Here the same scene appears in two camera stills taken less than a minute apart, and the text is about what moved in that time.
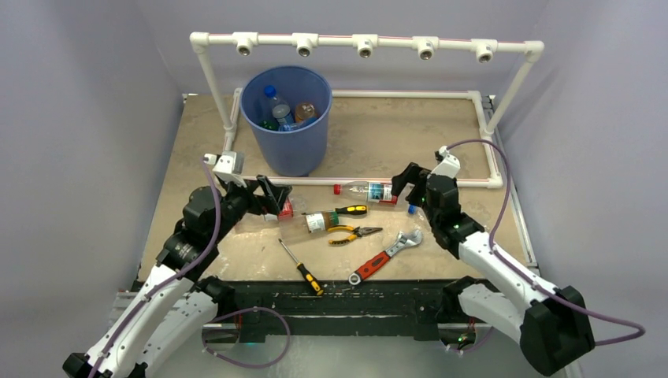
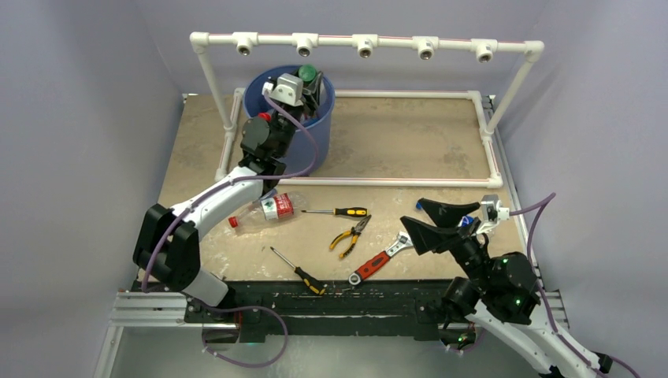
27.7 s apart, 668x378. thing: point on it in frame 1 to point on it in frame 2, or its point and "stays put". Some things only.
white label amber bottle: x=318 y=220 to x=307 y=72
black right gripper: x=416 y=174 to x=426 y=236
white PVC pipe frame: x=365 y=47 stays put
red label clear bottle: x=368 y=191 to x=265 y=116
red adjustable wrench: x=401 y=241 stays put
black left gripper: x=275 y=195 to x=314 y=95
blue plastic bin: x=288 y=106 stays put
